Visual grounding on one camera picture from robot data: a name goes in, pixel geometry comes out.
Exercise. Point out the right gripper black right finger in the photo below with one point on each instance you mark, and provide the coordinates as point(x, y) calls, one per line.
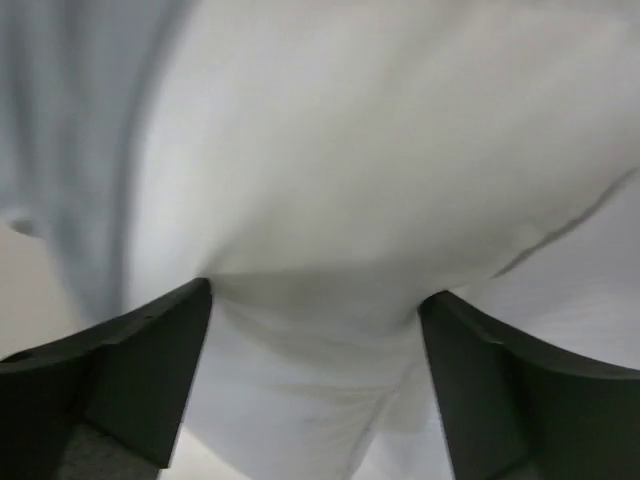
point(515, 407)

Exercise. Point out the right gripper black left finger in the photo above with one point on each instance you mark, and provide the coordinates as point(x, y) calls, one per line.
point(111, 397)

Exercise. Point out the white pillow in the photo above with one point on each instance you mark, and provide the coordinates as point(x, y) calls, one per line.
point(328, 165)

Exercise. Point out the grey pillowcase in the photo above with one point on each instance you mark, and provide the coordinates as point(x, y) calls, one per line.
point(76, 77)

